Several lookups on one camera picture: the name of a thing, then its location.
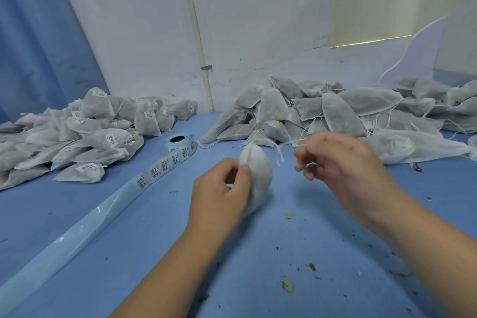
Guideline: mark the person's right hand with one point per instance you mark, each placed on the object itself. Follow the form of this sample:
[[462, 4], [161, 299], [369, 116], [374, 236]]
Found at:
[[350, 172]]

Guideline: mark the person's left hand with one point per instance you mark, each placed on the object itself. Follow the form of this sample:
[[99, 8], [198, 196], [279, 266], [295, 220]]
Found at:
[[216, 206]]

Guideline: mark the white herb sachet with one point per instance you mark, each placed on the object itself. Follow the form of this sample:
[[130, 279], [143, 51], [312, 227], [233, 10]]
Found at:
[[259, 172]]

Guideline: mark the pile of unlabelled herb bags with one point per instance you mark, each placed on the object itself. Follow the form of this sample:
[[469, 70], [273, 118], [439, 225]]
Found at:
[[358, 116]]

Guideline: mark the blue label roll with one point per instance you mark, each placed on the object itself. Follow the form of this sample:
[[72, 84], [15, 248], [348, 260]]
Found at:
[[153, 171]]

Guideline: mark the pile of labelled herb bags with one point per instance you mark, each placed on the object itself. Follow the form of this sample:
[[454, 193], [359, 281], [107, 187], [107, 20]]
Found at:
[[82, 139]]

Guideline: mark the person's right forearm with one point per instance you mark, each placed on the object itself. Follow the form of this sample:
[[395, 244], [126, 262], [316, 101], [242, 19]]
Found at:
[[436, 258]]

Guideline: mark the person's left forearm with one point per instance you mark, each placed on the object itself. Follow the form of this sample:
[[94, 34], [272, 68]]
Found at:
[[164, 284]]

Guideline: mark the dried herb crumb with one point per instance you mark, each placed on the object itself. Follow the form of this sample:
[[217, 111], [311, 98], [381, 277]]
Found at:
[[288, 284]]

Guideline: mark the white curved board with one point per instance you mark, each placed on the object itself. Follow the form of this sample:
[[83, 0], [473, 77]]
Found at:
[[417, 57]]

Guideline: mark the grey pipe clamp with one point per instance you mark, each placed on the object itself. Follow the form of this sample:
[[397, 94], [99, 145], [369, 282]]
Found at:
[[206, 67]]

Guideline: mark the large beige panel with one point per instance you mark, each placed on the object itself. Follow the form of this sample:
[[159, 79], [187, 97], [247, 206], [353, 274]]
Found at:
[[460, 46]]

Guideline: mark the blue curtain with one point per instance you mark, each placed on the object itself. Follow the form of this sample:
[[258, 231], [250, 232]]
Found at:
[[41, 31]]

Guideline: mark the white wall pipe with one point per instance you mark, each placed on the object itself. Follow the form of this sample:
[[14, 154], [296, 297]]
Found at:
[[197, 23]]

